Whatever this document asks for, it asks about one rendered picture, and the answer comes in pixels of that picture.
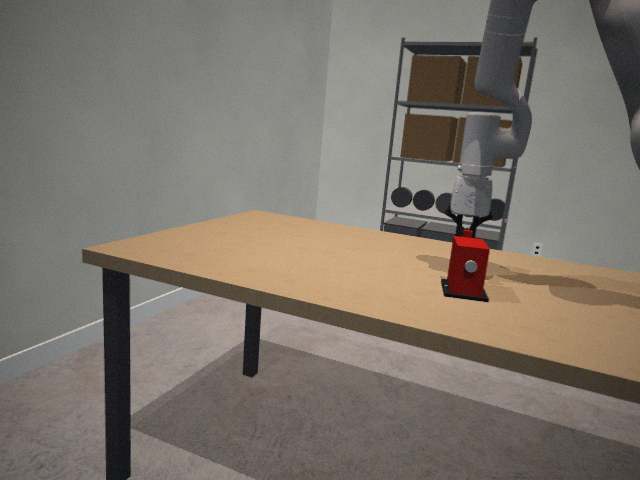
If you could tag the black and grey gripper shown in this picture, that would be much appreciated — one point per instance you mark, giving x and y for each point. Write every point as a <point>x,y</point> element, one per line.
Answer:
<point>471,196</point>

